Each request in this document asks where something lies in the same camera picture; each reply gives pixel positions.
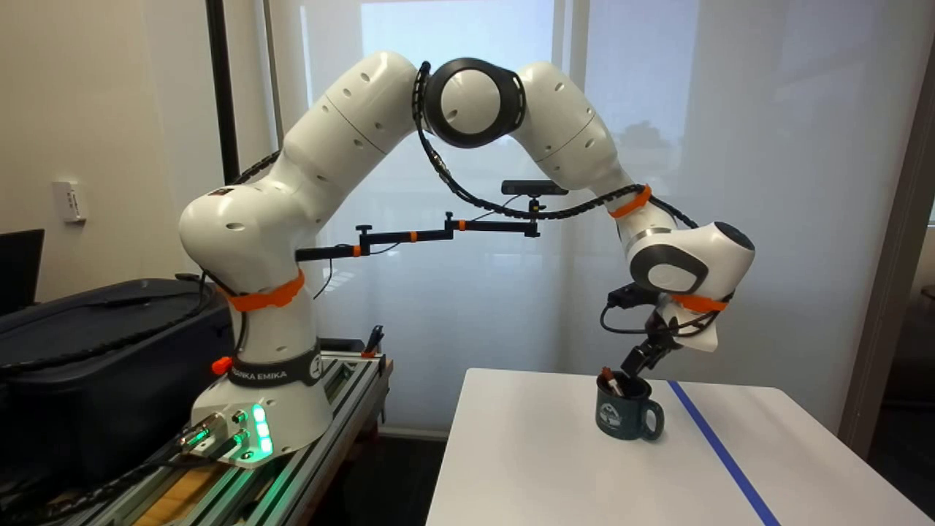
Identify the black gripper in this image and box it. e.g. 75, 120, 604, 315
613, 315, 678, 398

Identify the dark mug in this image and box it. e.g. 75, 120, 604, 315
595, 377, 667, 442

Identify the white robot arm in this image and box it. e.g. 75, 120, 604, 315
179, 53, 753, 468

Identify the blue tape border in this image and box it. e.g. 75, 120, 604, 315
667, 379, 779, 526

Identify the black storage case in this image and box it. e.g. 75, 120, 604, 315
0, 277, 234, 483

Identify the black camera on boom arm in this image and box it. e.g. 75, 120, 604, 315
295, 179, 567, 261

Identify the aluminium rail base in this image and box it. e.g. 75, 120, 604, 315
56, 350, 390, 526

